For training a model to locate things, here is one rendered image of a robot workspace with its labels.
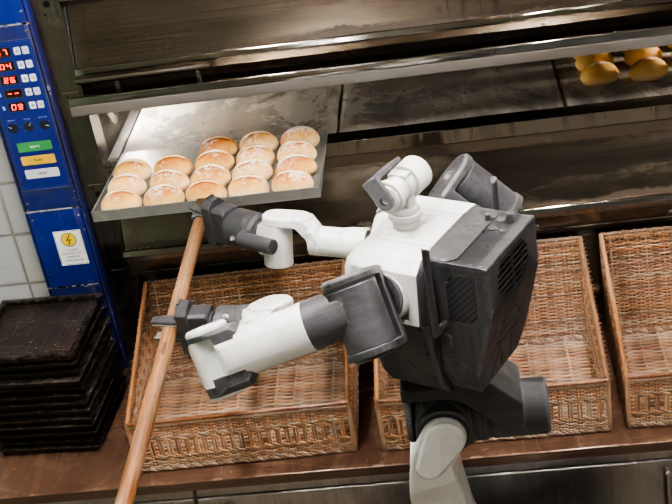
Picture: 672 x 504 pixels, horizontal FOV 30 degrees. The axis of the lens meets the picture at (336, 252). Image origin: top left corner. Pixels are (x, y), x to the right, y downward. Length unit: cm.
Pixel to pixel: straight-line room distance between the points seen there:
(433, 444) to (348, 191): 100
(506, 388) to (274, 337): 52
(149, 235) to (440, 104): 84
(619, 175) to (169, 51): 117
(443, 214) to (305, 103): 120
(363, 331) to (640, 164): 134
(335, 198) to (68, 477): 98
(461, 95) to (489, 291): 127
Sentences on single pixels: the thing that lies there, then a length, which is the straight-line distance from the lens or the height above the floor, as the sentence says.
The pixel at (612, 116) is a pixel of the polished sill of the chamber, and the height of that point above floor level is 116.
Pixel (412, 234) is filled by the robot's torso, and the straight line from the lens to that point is 226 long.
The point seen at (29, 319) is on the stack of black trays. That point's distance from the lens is 334.
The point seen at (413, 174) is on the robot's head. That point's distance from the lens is 225.
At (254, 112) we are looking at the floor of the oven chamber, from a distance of 345.
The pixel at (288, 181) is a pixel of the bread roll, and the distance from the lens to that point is 294.
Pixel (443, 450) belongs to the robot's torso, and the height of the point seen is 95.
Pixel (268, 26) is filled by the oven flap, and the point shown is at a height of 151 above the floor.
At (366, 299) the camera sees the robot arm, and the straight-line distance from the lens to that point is 211.
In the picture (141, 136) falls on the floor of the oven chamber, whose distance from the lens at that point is 344.
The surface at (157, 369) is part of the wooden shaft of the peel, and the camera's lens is 241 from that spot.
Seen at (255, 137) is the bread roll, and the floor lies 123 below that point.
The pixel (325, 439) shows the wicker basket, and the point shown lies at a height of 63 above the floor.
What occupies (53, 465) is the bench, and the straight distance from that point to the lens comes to 330.
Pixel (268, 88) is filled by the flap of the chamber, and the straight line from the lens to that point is 298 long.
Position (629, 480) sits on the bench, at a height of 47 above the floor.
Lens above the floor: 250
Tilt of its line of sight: 29 degrees down
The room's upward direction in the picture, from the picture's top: 10 degrees counter-clockwise
